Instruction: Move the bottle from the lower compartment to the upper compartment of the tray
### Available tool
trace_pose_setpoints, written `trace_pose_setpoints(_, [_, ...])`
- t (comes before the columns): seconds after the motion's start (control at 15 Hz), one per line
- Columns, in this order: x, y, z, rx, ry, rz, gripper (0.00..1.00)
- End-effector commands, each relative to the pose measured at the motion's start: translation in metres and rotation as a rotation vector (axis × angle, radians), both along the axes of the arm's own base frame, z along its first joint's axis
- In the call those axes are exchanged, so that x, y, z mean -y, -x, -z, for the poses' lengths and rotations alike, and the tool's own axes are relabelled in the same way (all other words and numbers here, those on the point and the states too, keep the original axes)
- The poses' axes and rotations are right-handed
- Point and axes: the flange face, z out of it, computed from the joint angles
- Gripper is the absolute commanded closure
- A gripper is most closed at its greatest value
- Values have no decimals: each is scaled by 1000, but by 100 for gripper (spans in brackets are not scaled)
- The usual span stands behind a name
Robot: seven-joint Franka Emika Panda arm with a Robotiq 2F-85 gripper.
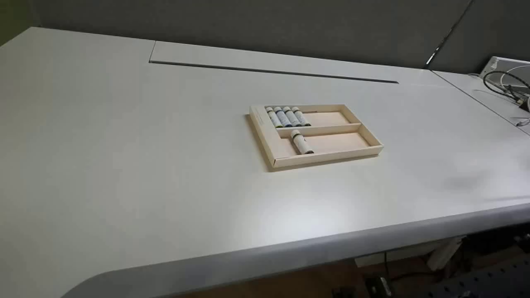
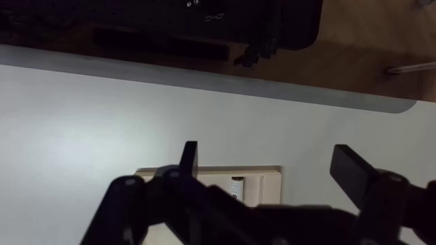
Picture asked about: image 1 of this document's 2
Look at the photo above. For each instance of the wooden two-compartment tray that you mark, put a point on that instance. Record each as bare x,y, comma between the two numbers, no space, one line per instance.
335,135

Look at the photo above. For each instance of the white power strip under table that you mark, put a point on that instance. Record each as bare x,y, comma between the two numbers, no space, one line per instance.
442,254

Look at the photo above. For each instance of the grey partition panel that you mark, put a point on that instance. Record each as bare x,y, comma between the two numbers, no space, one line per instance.
454,35

